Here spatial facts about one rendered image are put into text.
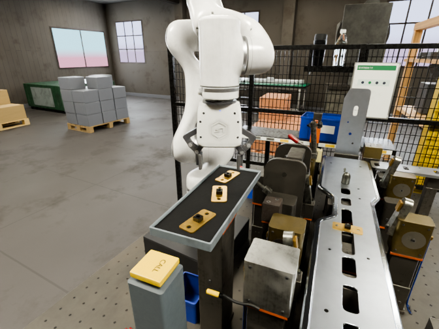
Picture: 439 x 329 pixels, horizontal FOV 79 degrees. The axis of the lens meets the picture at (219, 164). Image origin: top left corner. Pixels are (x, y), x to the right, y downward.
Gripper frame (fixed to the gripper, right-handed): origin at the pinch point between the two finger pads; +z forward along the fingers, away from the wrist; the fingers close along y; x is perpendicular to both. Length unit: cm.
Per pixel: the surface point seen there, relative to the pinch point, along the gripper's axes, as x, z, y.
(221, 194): -0.7, 7.8, 0.4
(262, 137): 99, 22, 24
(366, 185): 39, 24, 59
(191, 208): -7.0, 8.2, -6.3
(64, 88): 493, 38, -334
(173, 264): -24.7, 8.3, -7.0
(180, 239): -18.0, 8.5, -6.9
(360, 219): 14, 24, 45
